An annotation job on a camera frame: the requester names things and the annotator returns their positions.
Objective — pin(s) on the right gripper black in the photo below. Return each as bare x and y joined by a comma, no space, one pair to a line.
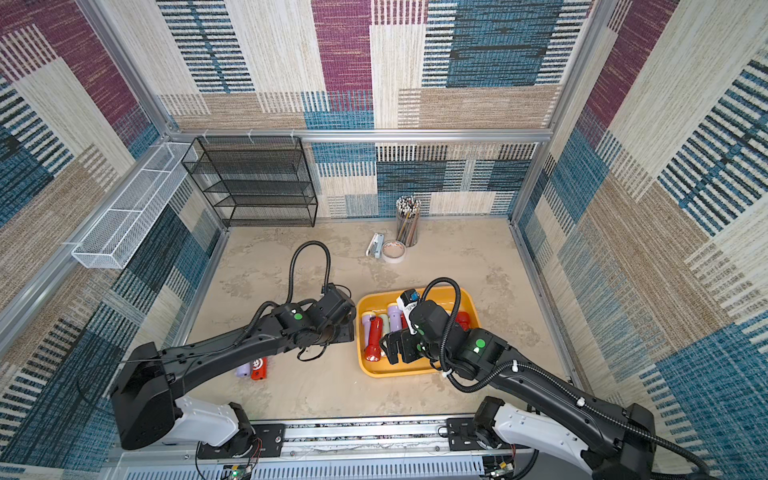
402,346

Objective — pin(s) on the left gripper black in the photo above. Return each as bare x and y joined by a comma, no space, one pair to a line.
349,330

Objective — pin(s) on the purple flashlight yellow rim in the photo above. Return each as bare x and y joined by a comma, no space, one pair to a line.
395,317

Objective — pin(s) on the mint green flashlight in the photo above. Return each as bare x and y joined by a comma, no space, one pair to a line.
385,323

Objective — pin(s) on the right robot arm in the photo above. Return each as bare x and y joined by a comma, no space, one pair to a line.
604,439

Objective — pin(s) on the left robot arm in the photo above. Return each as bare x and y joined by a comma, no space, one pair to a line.
150,399

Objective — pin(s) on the yellow plastic tray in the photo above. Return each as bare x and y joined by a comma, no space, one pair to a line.
376,303

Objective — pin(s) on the light blue stapler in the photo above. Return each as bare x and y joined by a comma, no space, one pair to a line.
375,246

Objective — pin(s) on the white tape roll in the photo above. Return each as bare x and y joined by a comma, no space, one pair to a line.
393,252

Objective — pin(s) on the black mesh shelf rack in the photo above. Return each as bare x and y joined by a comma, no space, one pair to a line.
254,181

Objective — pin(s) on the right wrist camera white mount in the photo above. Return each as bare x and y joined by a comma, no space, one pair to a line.
406,302

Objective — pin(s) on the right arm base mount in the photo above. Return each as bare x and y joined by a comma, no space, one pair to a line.
461,434

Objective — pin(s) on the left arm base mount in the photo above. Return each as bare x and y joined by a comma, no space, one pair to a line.
263,441

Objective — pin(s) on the white wire wall basket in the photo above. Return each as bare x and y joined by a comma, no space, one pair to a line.
119,232

